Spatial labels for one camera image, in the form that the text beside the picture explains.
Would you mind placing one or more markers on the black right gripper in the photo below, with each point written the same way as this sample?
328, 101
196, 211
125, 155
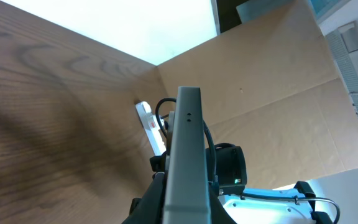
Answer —
159, 163

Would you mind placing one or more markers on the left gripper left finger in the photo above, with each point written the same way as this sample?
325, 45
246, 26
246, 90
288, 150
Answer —
148, 209

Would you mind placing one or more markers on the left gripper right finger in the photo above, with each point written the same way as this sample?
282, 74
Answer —
218, 213

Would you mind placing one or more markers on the Galaxy S25 Ultra smartphone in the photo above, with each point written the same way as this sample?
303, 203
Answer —
187, 194

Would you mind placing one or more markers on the white power strip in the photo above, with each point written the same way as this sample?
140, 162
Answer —
151, 127

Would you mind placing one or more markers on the brown cardboard sheet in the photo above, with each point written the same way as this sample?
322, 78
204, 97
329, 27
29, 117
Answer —
271, 87

